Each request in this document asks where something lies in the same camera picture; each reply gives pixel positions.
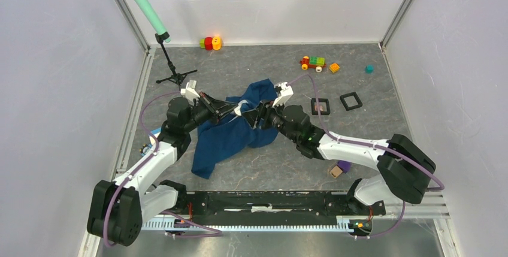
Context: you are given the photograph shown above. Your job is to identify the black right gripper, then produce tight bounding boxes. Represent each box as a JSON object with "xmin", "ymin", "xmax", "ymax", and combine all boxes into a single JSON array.
[{"xmin": 241, "ymin": 97, "xmax": 299, "ymax": 144}]

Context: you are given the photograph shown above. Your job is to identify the red green orange toy blocks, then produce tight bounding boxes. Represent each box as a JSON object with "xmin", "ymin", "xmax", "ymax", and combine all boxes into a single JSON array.
[{"xmin": 199, "ymin": 36, "xmax": 222, "ymax": 50}]

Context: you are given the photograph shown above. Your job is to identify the black square frame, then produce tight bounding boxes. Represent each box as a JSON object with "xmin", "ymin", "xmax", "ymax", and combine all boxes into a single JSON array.
[
  {"xmin": 311, "ymin": 98, "xmax": 331, "ymax": 116},
  {"xmin": 340, "ymin": 92, "xmax": 363, "ymax": 111}
]

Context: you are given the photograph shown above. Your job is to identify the orange toy brick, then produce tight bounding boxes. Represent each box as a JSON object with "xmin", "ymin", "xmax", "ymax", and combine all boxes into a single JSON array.
[{"xmin": 329, "ymin": 63, "xmax": 340, "ymax": 74}]

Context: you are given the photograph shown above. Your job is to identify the black tripod microphone stand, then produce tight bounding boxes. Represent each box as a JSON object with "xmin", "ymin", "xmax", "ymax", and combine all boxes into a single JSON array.
[{"xmin": 155, "ymin": 32, "xmax": 198, "ymax": 98}]

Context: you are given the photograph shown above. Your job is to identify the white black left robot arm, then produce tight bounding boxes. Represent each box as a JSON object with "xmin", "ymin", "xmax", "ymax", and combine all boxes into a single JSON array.
[{"xmin": 86, "ymin": 91, "xmax": 240, "ymax": 246}]

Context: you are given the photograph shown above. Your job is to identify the purple cube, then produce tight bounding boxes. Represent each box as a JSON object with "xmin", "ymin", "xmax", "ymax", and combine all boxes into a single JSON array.
[{"xmin": 337, "ymin": 161, "xmax": 352, "ymax": 173}]

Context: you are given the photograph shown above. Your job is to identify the blue white block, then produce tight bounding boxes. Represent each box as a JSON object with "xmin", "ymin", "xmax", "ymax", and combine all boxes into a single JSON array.
[{"xmin": 151, "ymin": 128, "xmax": 161, "ymax": 137}]

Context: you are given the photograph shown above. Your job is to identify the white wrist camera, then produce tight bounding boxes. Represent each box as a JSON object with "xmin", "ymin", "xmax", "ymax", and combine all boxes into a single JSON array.
[
  {"xmin": 272, "ymin": 82, "xmax": 294, "ymax": 107},
  {"xmin": 180, "ymin": 80, "xmax": 201, "ymax": 105}
]

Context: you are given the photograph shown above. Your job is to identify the blue patterned toy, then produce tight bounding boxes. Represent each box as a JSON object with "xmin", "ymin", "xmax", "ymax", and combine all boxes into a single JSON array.
[{"xmin": 139, "ymin": 144, "xmax": 155, "ymax": 157}]

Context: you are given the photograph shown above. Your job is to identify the blue Mickey Mouse t-shirt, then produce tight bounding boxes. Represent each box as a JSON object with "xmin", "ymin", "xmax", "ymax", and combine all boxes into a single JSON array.
[{"xmin": 191, "ymin": 79, "xmax": 278, "ymax": 179}]

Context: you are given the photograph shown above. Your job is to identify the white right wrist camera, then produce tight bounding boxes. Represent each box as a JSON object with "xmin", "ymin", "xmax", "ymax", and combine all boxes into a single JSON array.
[{"xmin": 272, "ymin": 82, "xmax": 294, "ymax": 107}]

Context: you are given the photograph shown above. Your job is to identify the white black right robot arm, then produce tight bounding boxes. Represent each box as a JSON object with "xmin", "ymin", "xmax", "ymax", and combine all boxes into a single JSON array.
[{"xmin": 239, "ymin": 102, "xmax": 436, "ymax": 214}]

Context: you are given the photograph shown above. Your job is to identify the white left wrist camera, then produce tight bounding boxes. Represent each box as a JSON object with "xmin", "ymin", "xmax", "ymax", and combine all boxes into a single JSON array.
[{"xmin": 180, "ymin": 80, "xmax": 201, "ymax": 105}]

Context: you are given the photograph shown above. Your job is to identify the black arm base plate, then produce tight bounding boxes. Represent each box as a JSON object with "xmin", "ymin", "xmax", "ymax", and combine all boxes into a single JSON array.
[{"xmin": 170, "ymin": 191, "xmax": 386, "ymax": 226}]

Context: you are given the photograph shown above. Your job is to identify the tan wooden cube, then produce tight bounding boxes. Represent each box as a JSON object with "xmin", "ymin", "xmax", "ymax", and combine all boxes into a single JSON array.
[{"xmin": 329, "ymin": 165, "xmax": 343, "ymax": 178}]

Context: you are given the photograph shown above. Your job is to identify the teal small cube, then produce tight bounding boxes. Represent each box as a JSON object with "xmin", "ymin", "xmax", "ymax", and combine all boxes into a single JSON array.
[{"xmin": 365, "ymin": 65, "xmax": 374, "ymax": 74}]

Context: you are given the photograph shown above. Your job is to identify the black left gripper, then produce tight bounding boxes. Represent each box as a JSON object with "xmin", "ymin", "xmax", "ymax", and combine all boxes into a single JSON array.
[{"xmin": 183, "ymin": 92, "xmax": 238, "ymax": 133}]

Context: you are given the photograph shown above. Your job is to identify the colourful toy block train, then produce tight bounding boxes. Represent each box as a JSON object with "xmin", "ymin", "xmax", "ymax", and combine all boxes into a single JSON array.
[{"xmin": 299, "ymin": 56, "xmax": 326, "ymax": 72}]

